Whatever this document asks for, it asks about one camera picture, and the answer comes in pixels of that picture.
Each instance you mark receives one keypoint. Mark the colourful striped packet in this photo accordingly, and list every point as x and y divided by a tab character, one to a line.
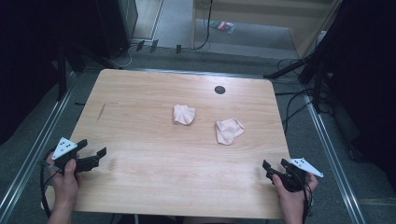
222	25

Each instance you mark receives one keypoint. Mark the black round table grommet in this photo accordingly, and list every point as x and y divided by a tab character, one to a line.
219	90

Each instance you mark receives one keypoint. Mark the black tripod stand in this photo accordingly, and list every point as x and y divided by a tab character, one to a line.
299	65

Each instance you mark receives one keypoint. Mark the black cabinet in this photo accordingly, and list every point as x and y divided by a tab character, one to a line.
116	26

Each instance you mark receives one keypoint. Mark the person's right hand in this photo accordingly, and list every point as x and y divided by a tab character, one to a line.
292	197

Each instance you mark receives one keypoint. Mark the metal floor rail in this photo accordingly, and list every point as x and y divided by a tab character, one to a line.
333	155
31	149

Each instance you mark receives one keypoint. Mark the black power adapter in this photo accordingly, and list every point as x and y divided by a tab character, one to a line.
178	48
140	45
153	45

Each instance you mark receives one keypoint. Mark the person's left hand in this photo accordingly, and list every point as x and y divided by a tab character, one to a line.
66	183

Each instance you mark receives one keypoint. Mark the pink sock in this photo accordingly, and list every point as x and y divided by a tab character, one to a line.
228	130
184	114

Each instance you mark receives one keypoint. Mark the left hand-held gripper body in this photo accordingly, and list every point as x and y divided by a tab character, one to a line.
73	158

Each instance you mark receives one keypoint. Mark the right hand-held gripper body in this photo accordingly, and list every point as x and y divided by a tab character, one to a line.
294	177

